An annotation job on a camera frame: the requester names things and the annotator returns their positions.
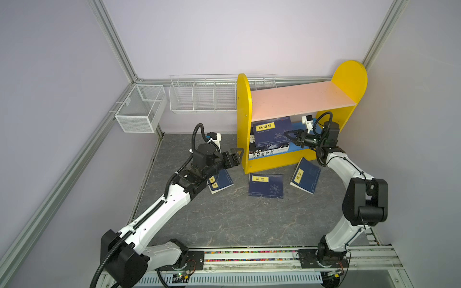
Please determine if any white booklet black text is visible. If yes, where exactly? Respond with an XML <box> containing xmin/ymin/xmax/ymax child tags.
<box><xmin>249</xmin><ymin>147</ymin><xmax>288</xmax><ymax>160</ymax></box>

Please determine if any dark eye cover book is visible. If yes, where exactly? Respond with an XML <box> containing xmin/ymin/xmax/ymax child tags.
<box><xmin>249</xmin><ymin>142</ymin><xmax>290</xmax><ymax>154</ymax></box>

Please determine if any blue book front stack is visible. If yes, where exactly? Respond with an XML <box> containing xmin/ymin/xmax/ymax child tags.
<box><xmin>252</xmin><ymin>116</ymin><xmax>292</xmax><ymax>148</ymax></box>

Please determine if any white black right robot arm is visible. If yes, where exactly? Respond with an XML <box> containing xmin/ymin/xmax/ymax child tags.
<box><xmin>284</xmin><ymin>112</ymin><xmax>388</xmax><ymax>267</ymax></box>

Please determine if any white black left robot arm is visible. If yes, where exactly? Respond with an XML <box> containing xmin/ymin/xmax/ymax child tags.
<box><xmin>90</xmin><ymin>123</ymin><xmax>244</xmax><ymax>288</ymax></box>

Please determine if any blue book under eye book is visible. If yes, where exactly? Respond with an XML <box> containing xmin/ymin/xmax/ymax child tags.
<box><xmin>207</xmin><ymin>169</ymin><xmax>234</xmax><ymax>194</ymax></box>

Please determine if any yellow pink blue bookshelf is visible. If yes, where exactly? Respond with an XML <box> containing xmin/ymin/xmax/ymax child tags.
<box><xmin>237</xmin><ymin>61</ymin><xmax>368</xmax><ymax>174</ymax></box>

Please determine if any white mesh box basket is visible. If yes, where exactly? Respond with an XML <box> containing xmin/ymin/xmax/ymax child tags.
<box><xmin>115</xmin><ymin>85</ymin><xmax>168</xmax><ymax>134</ymax></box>

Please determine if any white wire rack basket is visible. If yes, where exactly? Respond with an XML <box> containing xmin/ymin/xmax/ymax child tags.
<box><xmin>168</xmin><ymin>74</ymin><xmax>278</xmax><ymax>115</ymax></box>

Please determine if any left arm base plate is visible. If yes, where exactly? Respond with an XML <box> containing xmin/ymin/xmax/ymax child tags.
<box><xmin>159</xmin><ymin>250</ymin><xmax>205</xmax><ymax>271</ymax></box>

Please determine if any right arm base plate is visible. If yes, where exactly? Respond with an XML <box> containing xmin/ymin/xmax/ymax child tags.
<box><xmin>295</xmin><ymin>248</ymin><xmax>349</xmax><ymax>269</ymax></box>

